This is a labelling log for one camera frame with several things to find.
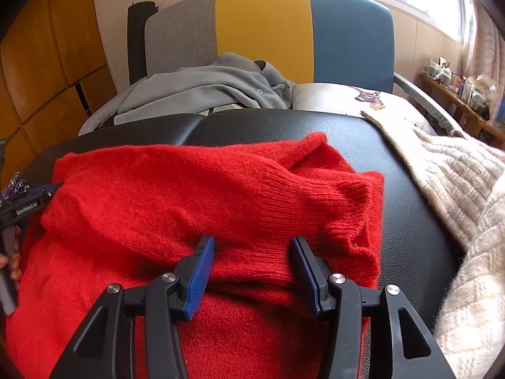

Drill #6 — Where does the red knit sweater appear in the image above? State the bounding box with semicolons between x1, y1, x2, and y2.
5;133;383;378

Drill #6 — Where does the cream cable knit sweater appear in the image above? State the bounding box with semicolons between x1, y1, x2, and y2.
361;110;504;378

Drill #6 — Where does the black leather bench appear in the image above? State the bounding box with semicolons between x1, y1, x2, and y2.
23;110;463;328

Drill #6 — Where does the grey yellow blue armchair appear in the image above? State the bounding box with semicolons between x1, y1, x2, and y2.
124;0;458;132

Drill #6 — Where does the white printed cushion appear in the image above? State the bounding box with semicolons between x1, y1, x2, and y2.
293;83;436;134

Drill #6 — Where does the wooden desk with clutter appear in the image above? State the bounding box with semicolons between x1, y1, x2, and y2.
419;57;504;149

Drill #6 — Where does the grey hooded sweatshirt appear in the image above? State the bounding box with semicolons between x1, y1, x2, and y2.
79;52;295;135

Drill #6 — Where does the leopard print purple cloth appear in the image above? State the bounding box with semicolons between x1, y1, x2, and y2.
1;171;30;204

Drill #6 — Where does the person's left hand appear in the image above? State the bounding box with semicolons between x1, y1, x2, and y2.
0;226;22;281

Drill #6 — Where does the middle window curtain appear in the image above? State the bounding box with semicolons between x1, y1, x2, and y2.
461;0;505;99

